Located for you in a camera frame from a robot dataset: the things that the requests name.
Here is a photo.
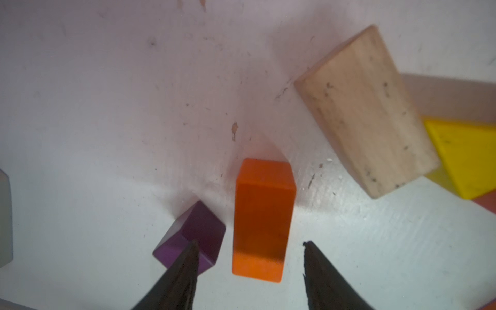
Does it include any purple cube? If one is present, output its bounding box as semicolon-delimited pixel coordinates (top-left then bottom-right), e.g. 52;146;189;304
152;200;226;275

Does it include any red block pair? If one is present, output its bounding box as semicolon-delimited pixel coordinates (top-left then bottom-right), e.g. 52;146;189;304
473;189;496;214

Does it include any yellow triangle block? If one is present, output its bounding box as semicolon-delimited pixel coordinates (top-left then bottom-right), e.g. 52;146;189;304
424;118;495;200

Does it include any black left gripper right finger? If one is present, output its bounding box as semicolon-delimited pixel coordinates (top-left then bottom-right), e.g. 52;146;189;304
303;241;373;310

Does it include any natural wood block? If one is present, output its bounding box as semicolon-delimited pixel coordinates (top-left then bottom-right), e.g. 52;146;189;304
294;25;440;199

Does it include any orange block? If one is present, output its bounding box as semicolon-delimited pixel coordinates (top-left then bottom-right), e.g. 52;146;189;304
478;299;496;310
232;158;297;283

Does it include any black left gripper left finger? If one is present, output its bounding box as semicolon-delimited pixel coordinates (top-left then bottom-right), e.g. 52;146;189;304
134;240;200;310

